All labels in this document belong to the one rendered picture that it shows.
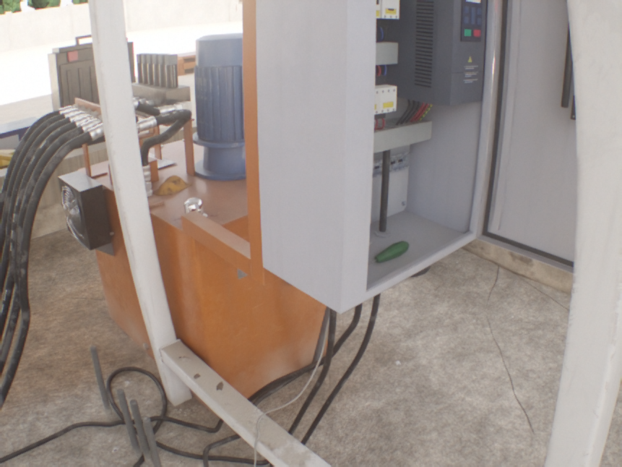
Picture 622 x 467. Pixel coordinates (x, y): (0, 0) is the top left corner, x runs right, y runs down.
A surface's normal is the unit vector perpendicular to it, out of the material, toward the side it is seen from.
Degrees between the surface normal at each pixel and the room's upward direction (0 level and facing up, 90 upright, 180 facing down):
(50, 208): 90
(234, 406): 0
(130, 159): 91
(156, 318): 91
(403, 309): 0
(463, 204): 90
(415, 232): 0
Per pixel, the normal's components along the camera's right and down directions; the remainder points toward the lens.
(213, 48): -0.29, 0.41
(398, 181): 0.66, 0.32
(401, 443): 0.00, -0.90
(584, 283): -0.74, 0.33
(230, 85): 0.17, 0.42
